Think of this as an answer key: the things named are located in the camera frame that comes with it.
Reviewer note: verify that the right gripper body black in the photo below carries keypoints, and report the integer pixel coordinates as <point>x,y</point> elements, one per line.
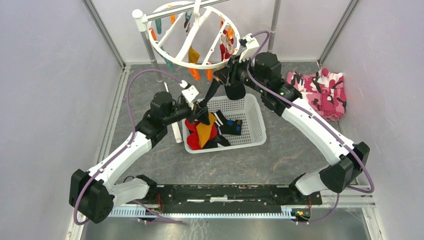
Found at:
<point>238,72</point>

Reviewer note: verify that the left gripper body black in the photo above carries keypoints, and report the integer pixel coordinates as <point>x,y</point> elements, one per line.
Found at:
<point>191,113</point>

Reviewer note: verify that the black sock white stripes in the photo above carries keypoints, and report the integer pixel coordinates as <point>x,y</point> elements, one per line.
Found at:
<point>221,122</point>

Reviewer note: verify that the black sock blue accents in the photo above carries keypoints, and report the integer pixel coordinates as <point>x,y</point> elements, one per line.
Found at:
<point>232,127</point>

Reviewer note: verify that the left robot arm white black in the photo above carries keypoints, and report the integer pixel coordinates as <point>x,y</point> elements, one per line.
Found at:
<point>94,193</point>

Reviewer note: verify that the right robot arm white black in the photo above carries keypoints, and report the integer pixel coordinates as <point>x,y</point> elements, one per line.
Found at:
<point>346,160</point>

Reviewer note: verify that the white round sock hanger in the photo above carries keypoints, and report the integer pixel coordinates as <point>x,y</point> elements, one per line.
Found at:
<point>236,37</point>

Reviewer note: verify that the white plastic perforated basket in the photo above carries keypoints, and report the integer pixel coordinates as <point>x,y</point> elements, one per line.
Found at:
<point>247,109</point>

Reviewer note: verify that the orange clothes peg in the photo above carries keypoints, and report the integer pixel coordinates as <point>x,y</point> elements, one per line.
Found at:
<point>210,74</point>
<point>195,74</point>

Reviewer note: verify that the red snowflake christmas sock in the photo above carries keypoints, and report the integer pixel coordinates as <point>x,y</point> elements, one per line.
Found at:
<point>226,45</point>

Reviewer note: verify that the mustard yellow striped sock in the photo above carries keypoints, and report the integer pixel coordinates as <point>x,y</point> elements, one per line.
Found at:
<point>193,56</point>

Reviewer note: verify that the teal clothes peg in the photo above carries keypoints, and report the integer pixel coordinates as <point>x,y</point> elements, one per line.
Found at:
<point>169,63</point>

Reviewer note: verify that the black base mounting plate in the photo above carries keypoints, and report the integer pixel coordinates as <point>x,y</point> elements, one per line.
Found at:
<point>228,198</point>

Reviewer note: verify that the pink camouflage garment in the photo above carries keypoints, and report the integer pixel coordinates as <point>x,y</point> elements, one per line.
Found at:
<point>324,91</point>

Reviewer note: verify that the white metal drying rack stand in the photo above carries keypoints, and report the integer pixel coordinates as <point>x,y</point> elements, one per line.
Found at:
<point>155,66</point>

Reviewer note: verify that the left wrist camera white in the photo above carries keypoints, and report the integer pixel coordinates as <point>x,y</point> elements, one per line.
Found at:
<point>189,92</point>

